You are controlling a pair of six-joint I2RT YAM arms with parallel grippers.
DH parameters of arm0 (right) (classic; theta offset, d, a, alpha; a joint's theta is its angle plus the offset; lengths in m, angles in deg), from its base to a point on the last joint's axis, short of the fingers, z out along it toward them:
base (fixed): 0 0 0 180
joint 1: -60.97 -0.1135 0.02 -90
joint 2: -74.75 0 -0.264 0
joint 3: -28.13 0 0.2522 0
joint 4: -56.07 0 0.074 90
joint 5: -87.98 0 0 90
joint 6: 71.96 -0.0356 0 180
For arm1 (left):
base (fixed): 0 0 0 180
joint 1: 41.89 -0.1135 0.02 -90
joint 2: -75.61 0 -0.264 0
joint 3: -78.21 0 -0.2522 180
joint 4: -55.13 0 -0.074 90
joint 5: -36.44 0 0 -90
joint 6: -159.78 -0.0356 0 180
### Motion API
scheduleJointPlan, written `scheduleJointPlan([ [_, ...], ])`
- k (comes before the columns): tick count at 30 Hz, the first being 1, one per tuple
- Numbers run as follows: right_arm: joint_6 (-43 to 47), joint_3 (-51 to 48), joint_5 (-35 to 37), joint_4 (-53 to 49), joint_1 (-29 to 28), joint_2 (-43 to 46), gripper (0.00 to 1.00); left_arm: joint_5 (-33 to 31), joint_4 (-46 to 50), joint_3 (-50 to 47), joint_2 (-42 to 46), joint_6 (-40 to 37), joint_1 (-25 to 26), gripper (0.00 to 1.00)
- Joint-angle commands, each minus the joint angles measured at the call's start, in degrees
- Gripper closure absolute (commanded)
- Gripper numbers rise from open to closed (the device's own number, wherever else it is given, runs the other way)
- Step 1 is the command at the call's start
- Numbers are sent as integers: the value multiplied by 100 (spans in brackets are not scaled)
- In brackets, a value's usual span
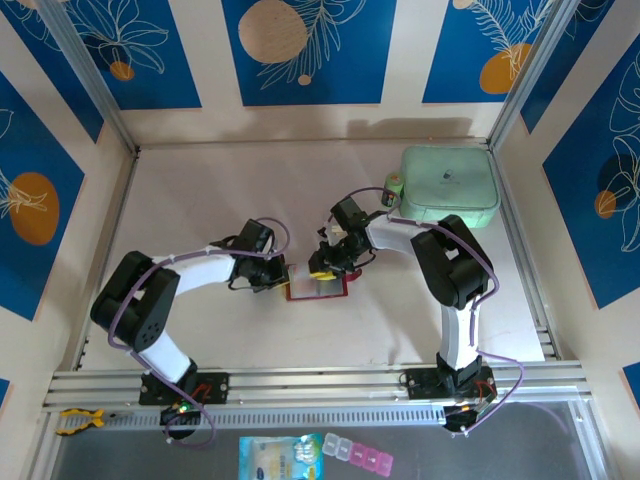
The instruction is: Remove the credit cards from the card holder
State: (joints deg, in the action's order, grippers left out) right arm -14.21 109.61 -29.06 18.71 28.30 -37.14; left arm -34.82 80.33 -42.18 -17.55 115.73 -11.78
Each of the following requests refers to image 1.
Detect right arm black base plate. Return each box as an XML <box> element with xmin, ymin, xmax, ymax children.
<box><xmin>401</xmin><ymin>366</ymin><xmax>497</xmax><ymax>402</ymax></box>

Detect aluminium table edge rail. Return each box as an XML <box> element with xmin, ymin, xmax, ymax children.
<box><xmin>491</xmin><ymin>143</ymin><xmax>562</xmax><ymax>362</ymax></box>
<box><xmin>133</xmin><ymin>136</ymin><xmax>495</xmax><ymax>152</ymax></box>
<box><xmin>71</xmin><ymin>148</ymin><xmax>140</xmax><ymax>372</ymax></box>

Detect blue wet wipes packet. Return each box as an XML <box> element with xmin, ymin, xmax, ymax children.
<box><xmin>238</xmin><ymin>431</ymin><xmax>327</xmax><ymax>480</ymax></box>

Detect mint green zip pouch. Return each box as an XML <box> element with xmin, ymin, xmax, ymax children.
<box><xmin>398</xmin><ymin>144</ymin><xmax>502</xmax><ymax>230</ymax></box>

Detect blue floral wall panel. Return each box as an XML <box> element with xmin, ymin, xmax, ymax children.
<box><xmin>0</xmin><ymin>0</ymin><xmax>105</xmax><ymax>145</ymax></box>
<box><xmin>62</xmin><ymin>0</ymin><xmax>203</xmax><ymax>111</ymax></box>
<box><xmin>0</xmin><ymin>69</ymin><xmax>87</xmax><ymax>323</ymax></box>
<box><xmin>421</xmin><ymin>0</ymin><xmax>557</xmax><ymax>105</ymax></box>
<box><xmin>519</xmin><ymin>0</ymin><xmax>618</xmax><ymax>136</ymax></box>
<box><xmin>221</xmin><ymin>0</ymin><xmax>400</xmax><ymax>107</ymax></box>
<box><xmin>541</xmin><ymin>33</ymin><xmax>640</xmax><ymax>311</ymax></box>

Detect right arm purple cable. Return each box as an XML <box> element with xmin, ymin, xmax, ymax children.
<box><xmin>327</xmin><ymin>187</ymin><xmax>527</xmax><ymax>440</ymax></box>

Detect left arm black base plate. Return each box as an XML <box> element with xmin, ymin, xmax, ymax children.
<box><xmin>138</xmin><ymin>371</ymin><xmax>231</xmax><ymax>406</ymax></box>

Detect grey slotted cable duct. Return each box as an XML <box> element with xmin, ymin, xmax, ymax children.
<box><xmin>49</xmin><ymin>402</ymin><xmax>576</xmax><ymax>432</ymax></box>

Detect aluminium frame post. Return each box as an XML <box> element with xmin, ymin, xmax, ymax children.
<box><xmin>35</xmin><ymin>0</ymin><xmax>140</xmax><ymax>157</ymax></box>
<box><xmin>486</xmin><ymin>0</ymin><xmax>577</xmax><ymax>152</ymax></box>

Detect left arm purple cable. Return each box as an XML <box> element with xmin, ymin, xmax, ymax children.
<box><xmin>107</xmin><ymin>217</ymin><xmax>294</xmax><ymax>450</ymax></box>

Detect red card holder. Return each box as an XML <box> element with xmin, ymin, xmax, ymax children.
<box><xmin>283</xmin><ymin>263</ymin><xmax>363</xmax><ymax>304</ymax></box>

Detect pink clear pill organiser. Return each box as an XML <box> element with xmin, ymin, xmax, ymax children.
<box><xmin>320</xmin><ymin>431</ymin><xmax>395</xmax><ymax>474</ymax></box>

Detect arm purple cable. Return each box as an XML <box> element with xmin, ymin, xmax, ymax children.
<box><xmin>107</xmin><ymin>217</ymin><xmax>294</xmax><ymax>450</ymax></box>
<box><xmin>327</xmin><ymin>187</ymin><xmax>527</xmax><ymax>440</ymax></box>

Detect wide slotted aluminium rail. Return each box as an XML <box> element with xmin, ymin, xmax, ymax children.
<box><xmin>42</xmin><ymin>360</ymin><xmax>595</xmax><ymax>410</ymax></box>

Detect black controller board with LED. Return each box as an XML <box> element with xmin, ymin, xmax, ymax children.
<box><xmin>158</xmin><ymin>403</ymin><xmax>202</xmax><ymax>442</ymax></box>
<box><xmin>442</xmin><ymin>399</ymin><xmax>495</xmax><ymax>437</ymax></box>

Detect grey translucent cover sheet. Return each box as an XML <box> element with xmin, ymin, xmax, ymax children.
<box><xmin>47</xmin><ymin>399</ymin><xmax>614</xmax><ymax>480</ymax></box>

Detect yellow handled pliers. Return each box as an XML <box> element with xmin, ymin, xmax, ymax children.
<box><xmin>54</xmin><ymin>407</ymin><xmax>130</xmax><ymax>437</ymax></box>

